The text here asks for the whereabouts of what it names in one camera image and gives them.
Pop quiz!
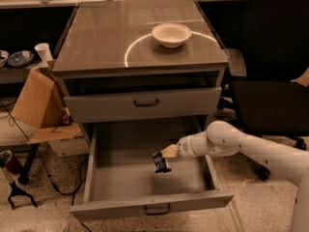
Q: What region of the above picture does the white paper cup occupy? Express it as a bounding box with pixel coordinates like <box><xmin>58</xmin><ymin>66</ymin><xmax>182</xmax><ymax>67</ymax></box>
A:
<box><xmin>35</xmin><ymin>43</ymin><xmax>53</xmax><ymax>62</ymax></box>

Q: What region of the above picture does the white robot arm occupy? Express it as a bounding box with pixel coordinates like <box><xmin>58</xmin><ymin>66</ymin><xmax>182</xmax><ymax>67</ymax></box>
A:
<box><xmin>153</xmin><ymin>121</ymin><xmax>309</xmax><ymax>232</ymax></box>

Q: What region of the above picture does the black office chair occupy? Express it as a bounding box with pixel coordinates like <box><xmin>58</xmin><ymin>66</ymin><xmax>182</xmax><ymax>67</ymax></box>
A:
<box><xmin>222</xmin><ymin>0</ymin><xmax>309</xmax><ymax>152</ymax></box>

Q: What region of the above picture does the black table leg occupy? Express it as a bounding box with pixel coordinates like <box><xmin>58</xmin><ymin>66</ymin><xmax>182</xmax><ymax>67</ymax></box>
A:
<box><xmin>18</xmin><ymin>144</ymin><xmax>39</xmax><ymax>185</ymax></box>

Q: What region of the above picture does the blue plate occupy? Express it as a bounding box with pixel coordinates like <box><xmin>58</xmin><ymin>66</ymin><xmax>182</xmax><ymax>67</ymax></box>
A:
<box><xmin>7</xmin><ymin>50</ymin><xmax>34</xmax><ymax>69</ymax></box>

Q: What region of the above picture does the white cardboard box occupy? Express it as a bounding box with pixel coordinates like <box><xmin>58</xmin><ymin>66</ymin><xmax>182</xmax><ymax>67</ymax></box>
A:
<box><xmin>48</xmin><ymin>133</ymin><xmax>90</xmax><ymax>157</ymax></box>

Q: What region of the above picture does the white bowl at left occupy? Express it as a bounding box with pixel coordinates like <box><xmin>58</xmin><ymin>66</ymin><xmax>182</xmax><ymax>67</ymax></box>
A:
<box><xmin>0</xmin><ymin>50</ymin><xmax>9</xmax><ymax>69</ymax></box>

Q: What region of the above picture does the brown cardboard box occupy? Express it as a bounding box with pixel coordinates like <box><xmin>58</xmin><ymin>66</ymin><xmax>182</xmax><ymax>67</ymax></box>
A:
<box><xmin>12</xmin><ymin>67</ymin><xmax>81</xmax><ymax>144</ymax></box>

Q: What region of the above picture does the black grabber tool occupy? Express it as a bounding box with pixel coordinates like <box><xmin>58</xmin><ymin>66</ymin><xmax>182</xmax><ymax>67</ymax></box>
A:
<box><xmin>0</xmin><ymin>160</ymin><xmax>38</xmax><ymax>210</ymax></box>

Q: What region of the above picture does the grey upper drawer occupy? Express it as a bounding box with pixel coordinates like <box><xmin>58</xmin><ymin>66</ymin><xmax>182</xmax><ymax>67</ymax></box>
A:
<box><xmin>65</xmin><ymin>87</ymin><xmax>221</xmax><ymax>123</ymax></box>

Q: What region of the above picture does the black floor cable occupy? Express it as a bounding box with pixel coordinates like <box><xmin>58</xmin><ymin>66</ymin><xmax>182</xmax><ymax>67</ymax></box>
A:
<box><xmin>0</xmin><ymin>99</ymin><xmax>95</xmax><ymax>232</ymax></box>

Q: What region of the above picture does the grey drawer cabinet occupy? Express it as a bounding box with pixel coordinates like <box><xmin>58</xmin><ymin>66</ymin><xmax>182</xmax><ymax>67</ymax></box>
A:
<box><xmin>53</xmin><ymin>0</ymin><xmax>228</xmax><ymax>139</ymax></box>

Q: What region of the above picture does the grey open lower drawer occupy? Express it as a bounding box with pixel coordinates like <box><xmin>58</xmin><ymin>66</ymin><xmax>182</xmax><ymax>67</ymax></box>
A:
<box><xmin>70</xmin><ymin>117</ymin><xmax>234</xmax><ymax>221</ymax></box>

